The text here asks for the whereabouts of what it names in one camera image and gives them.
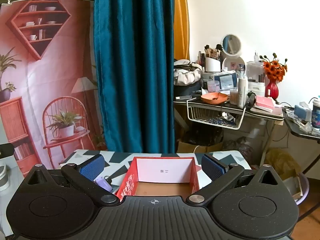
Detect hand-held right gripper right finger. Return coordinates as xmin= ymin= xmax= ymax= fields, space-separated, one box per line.
xmin=186 ymin=154 xmax=284 ymax=207

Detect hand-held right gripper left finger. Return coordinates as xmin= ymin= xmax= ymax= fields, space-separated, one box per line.
xmin=26 ymin=154 xmax=120 ymax=207

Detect purple cylindrical container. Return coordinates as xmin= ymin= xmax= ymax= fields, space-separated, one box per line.
xmin=94 ymin=176 xmax=113 ymax=193

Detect red cardboard box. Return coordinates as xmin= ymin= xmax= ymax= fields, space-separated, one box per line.
xmin=115 ymin=156 xmax=200 ymax=203

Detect brown cardboard box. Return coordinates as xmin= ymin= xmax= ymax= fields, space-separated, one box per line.
xmin=176 ymin=139 xmax=223 ymax=153

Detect geometric patterned tablecloth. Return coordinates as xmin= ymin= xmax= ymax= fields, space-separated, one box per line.
xmin=59 ymin=149 xmax=252 ymax=198

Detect orange bowl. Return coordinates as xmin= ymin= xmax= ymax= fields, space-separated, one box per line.
xmin=201 ymin=92 xmax=229 ymax=105

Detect yellow plastic bag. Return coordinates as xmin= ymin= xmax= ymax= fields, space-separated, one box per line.
xmin=264 ymin=147 xmax=302 ymax=179

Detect cotton swab jar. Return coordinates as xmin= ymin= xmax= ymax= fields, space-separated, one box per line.
xmin=229 ymin=88 xmax=239 ymax=105

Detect black headphones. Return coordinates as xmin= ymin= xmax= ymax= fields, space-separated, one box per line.
xmin=246 ymin=91 xmax=257 ymax=109

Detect white bottle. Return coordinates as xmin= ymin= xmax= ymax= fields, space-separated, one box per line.
xmin=237 ymin=76 xmax=249 ymax=108

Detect clear round container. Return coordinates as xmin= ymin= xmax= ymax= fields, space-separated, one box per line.
xmin=207 ymin=80 xmax=220 ymax=93

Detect black bag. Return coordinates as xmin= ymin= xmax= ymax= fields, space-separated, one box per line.
xmin=174 ymin=79 xmax=203 ymax=98

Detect small cardboard box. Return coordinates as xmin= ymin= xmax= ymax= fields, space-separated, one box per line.
xmin=284 ymin=177 xmax=302 ymax=201

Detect pink book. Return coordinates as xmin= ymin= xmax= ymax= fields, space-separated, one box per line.
xmin=254 ymin=96 xmax=276 ymax=110

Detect white round appliance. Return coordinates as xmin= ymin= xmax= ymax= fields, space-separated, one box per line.
xmin=0 ymin=164 xmax=11 ymax=190

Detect blue packet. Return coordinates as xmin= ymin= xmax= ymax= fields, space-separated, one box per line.
xmin=211 ymin=70 xmax=237 ymax=90

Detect purple plastic bin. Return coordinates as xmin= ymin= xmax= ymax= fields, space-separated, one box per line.
xmin=282 ymin=172 xmax=310 ymax=207

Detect black side table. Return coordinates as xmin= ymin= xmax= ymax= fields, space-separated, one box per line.
xmin=282 ymin=107 xmax=320 ymax=173

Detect grey fabric bag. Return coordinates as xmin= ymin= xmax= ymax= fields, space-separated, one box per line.
xmin=174 ymin=60 xmax=203 ymax=86

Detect red vase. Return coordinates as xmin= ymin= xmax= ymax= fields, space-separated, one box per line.
xmin=265 ymin=80 xmax=279 ymax=100

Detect white cosmetic organizer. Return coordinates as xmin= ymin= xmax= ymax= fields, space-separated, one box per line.
xmin=246 ymin=61 xmax=266 ymax=97

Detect white brush holder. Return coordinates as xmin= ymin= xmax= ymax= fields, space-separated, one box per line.
xmin=204 ymin=56 xmax=222 ymax=73

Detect blue tissue box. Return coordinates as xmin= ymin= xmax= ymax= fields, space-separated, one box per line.
xmin=294 ymin=102 xmax=313 ymax=123

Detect teal curtain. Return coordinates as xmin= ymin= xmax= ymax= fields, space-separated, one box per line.
xmin=93 ymin=0 xmax=177 ymax=153

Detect paper cup with lid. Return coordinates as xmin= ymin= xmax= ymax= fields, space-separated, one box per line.
xmin=311 ymin=97 xmax=320 ymax=131

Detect orange artificial flowers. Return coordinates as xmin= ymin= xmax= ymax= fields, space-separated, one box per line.
xmin=259 ymin=53 xmax=288 ymax=83

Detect bunch of makeup brushes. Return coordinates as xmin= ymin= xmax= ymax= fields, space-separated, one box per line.
xmin=204 ymin=44 xmax=223 ymax=61

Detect round white vanity mirror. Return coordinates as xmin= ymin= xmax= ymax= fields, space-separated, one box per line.
xmin=221 ymin=34 xmax=247 ymax=73

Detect yellow curtain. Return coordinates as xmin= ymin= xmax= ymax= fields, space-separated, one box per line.
xmin=174 ymin=0 xmax=190 ymax=62

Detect white wire basket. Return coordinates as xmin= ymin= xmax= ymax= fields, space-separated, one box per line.
xmin=186 ymin=97 xmax=247 ymax=130

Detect pink printed wall poster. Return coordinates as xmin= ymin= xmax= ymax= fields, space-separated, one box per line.
xmin=0 ymin=0 xmax=106 ymax=178

